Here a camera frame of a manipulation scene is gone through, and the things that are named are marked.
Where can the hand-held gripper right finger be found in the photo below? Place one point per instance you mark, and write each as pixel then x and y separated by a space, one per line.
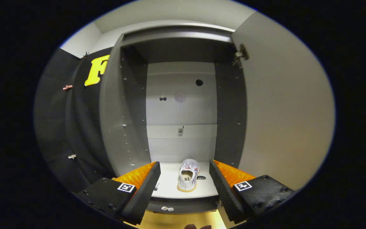
pixel 222 190

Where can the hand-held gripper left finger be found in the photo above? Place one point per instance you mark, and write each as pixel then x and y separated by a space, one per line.
pixel 143 190

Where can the white canvas shoe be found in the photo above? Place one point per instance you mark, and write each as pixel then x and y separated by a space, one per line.
pixel 187 178

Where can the dark grey shoe cabinet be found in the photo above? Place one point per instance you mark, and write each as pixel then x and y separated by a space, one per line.
pixel 179 108

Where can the white cabinet shelf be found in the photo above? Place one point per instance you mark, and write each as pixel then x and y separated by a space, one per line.
pixel 170 178

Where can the metal door hinge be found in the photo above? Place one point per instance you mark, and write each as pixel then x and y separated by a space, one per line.
pixel 240 55

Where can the white clip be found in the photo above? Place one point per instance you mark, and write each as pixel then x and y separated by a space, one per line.
pixel 71 156

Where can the black backdrop cloth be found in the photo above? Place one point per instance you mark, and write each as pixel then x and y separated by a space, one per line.
pixel 59 127

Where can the pink clip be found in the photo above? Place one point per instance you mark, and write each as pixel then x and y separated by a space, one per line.
pixel 67 87

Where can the black binder clip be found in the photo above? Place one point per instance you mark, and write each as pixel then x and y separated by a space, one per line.
pixel 85 54

